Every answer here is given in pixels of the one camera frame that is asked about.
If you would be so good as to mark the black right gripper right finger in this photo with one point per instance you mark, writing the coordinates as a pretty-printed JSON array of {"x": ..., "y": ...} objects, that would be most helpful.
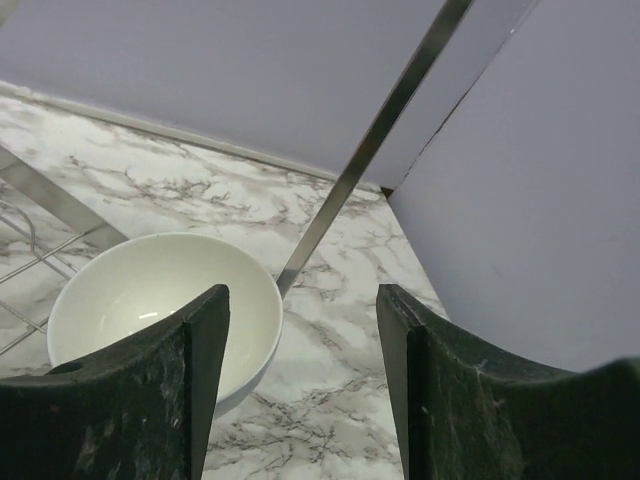
[{"x": 466, "y": 409}]

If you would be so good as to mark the steel wire dish rack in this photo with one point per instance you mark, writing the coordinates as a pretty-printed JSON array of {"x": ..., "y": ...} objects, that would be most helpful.
[{"x": 90, "y": 225}]

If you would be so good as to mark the white bowl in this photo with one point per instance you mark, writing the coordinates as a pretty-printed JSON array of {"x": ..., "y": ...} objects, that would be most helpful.
[{"x": 144, "y": 280}]

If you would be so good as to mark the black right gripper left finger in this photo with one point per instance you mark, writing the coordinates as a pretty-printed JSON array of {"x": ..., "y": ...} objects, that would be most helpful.
[{"x": 141, "y": 408}]

